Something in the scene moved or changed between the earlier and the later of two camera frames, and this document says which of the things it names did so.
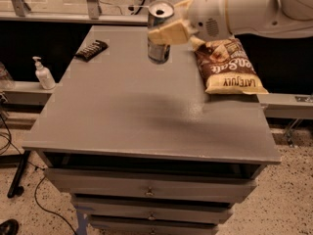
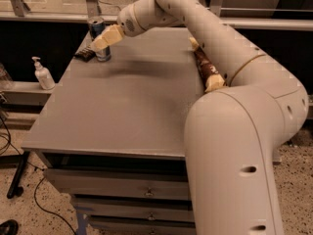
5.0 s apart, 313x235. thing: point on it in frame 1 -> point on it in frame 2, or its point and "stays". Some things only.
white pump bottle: x=43 y=75 stays
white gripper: x=207 y=14 -> x=127 y=21
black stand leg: x=15 y=188 stays
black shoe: x=9 y=227 stays
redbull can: x=157 y=13 -> x=97 y=27
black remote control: x=91 y=50 stays
